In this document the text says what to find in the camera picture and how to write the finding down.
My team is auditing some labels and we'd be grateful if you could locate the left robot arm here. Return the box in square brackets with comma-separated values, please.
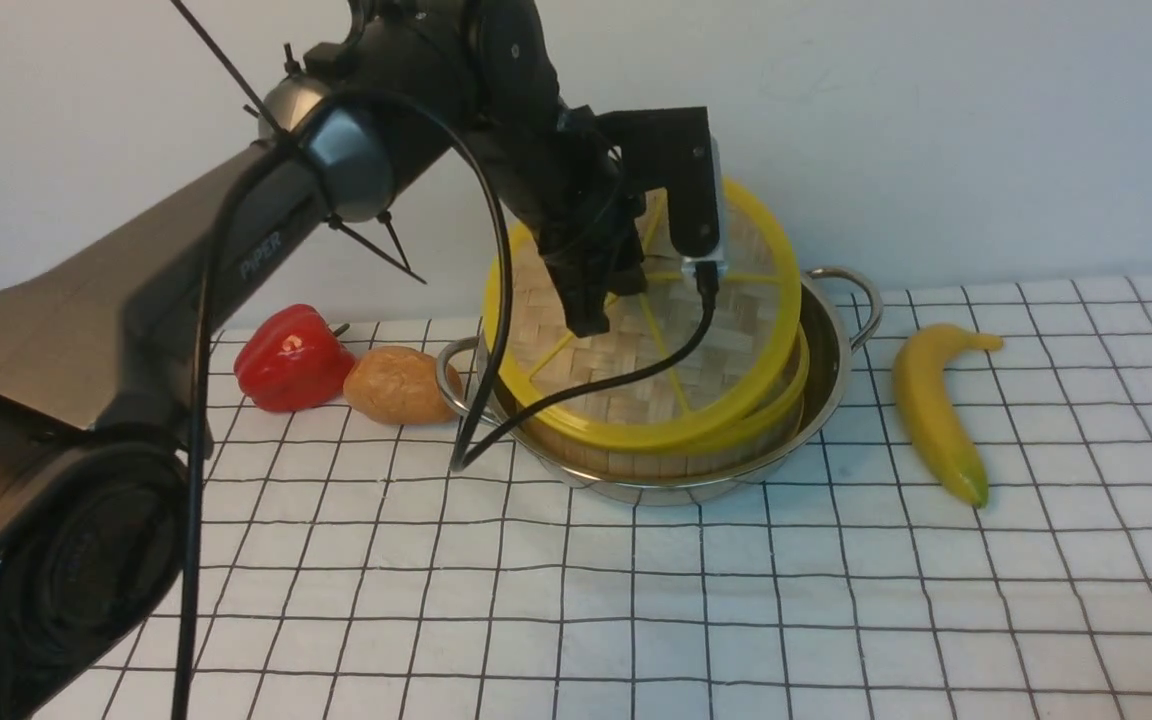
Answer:
[0, 1, 631, 719]

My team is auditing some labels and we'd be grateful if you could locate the stainless steel pot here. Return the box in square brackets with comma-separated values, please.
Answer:
[435, 265, 885, 506]

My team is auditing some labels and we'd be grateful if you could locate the bamboo steamer basket yellow rim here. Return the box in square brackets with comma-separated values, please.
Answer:
[497, 320, 812, 479]

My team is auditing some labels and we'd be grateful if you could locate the red bell pepper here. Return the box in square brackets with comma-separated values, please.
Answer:
[233, 304, 356, 414]

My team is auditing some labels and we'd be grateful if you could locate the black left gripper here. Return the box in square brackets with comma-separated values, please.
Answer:
[482, 100, 646, 338]

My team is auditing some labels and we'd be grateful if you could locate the yellow banana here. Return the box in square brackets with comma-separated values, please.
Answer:
[892, 323, 1005, 509]

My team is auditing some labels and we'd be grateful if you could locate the bamboo steamer lid yellow rim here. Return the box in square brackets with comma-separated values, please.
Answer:
[497, 179, 803, 452]

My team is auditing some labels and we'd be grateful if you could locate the checkered white tablecloth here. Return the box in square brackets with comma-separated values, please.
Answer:
[189, 275, 1152, 719]

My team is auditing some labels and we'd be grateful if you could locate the brown potato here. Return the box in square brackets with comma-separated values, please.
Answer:
[343, 344, 457, 427]

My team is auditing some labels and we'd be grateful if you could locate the black left camera cable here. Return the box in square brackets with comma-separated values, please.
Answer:
[170, 88, 719, 720]

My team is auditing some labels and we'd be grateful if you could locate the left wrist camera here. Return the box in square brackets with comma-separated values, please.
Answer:
[596, 106, 728, 281]

